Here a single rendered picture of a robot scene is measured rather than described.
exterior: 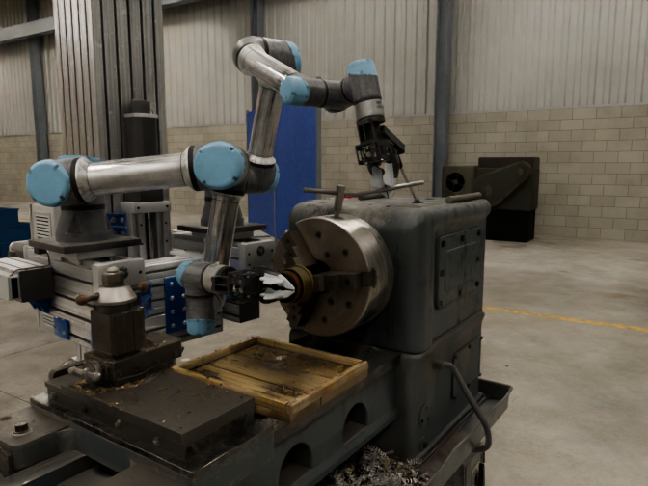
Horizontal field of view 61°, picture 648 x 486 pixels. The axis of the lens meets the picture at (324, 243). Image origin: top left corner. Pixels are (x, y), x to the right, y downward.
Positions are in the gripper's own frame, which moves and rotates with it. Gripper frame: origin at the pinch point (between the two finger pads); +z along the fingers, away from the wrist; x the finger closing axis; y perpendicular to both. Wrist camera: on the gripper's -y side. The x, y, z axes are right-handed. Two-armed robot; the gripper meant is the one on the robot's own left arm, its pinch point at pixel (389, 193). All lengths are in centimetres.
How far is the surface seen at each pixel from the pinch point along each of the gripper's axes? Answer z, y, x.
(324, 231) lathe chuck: 6.8, 16.9, -11.3
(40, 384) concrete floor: 66, -37, -288
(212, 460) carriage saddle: 38, 77, 2
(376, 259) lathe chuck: 16.2, 12.4, -0.5
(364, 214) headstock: 4.1, -0.2, -9.1
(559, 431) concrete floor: 131, -158, -13
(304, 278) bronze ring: 16.8, 27.7, -12.1
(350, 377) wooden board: 41, 30, -3
